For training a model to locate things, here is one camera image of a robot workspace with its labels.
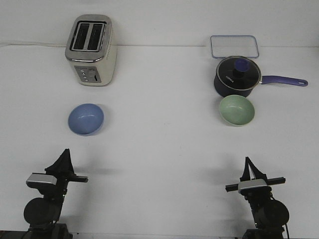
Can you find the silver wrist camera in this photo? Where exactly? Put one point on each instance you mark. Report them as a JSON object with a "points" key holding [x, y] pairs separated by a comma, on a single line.
{"points": [[252, 184], [40, 180]]}

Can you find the blue bowl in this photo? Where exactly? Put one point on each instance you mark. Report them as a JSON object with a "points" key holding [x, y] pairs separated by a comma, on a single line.
{"points": [[86, 119]]}

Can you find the glass pot lid blue knob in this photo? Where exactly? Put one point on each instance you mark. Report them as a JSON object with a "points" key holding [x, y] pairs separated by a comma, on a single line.
{"points": [[239, 71]]}

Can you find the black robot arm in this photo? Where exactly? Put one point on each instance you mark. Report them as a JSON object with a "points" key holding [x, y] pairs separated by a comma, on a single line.
{"points": [[270, 215], [43, 213]]}

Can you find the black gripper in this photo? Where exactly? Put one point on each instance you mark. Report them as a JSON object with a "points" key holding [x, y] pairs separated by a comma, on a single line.
{"points": [[252, 172], [62, 170]]}

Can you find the clear blue-rimmed container lid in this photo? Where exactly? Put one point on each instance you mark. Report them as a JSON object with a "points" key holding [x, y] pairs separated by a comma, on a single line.
{"points": [[223, 46]]}

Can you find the dark blue saucepan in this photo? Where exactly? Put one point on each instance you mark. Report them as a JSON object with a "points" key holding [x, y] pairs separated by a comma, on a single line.
{"points": [[225, 90]]}

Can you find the green bowl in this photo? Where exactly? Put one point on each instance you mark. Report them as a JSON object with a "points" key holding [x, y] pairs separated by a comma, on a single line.
{"points": [[236, 110]]}

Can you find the silver two-slot toaster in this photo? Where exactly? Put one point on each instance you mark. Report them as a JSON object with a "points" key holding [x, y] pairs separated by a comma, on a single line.
{"points": [[91, 49]]}

